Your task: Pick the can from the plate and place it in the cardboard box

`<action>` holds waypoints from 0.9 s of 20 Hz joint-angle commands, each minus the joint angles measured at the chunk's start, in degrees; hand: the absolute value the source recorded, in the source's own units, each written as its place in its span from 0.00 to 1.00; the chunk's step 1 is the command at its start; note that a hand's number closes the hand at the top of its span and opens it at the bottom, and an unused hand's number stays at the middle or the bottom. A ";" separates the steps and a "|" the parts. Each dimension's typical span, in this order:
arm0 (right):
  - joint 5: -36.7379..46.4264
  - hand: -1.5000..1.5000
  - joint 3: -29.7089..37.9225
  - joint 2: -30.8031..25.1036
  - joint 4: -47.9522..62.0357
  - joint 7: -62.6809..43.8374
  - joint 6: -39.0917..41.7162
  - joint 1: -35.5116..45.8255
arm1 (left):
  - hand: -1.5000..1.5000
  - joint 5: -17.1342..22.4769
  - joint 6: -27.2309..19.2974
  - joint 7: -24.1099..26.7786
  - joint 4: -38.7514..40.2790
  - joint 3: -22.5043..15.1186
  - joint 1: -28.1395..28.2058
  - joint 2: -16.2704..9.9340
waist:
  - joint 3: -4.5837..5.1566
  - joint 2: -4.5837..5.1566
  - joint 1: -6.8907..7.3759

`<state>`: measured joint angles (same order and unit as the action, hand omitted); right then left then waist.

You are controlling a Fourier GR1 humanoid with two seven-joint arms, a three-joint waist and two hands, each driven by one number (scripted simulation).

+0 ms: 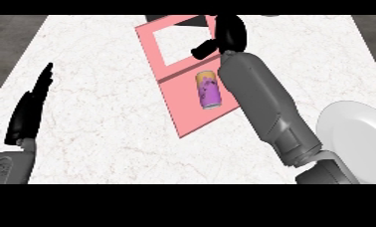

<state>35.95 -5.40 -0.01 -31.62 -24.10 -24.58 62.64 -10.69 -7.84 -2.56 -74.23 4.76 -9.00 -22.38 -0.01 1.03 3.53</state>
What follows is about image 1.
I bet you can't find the white plate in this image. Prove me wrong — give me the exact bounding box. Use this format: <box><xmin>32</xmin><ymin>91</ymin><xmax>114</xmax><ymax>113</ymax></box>
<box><xmin>315</xmin><ymin>100</ymin><xmax>376</xmax><ymax>185</ymax></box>

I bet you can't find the pink cardboard box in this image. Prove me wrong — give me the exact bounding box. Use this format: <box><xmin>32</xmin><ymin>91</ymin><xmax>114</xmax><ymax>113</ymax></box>
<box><xmin>135</xmin><ymin>14</ymin><xmax>242</xmax><ymax>139</ymax></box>

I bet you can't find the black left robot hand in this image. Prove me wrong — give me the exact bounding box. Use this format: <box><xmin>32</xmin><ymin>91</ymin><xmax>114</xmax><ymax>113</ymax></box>
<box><xmin>4</xmin><ymin>62</ymin><xmax>55</xmax><ymax>146</ymax></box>

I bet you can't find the purple and yellow can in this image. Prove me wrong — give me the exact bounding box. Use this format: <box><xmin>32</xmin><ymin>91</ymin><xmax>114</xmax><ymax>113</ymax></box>
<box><xmin>194</xmin><ymin>70</ymin><xmax>223</xmax><ymax>111</ymax></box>

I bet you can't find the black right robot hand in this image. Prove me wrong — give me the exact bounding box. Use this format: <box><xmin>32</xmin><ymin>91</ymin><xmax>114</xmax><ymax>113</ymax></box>
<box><xmin>189</xmin><ymin>14</ymin><xmax>250</xmax><ymax>61</ymax></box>

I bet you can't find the dark grey flat panel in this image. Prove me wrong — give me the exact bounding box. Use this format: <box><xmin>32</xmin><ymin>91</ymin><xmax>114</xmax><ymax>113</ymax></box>
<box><xmin>145</xmin><ymin>14</ymin><xmax>211</xmax><ymax>29</ymax></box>

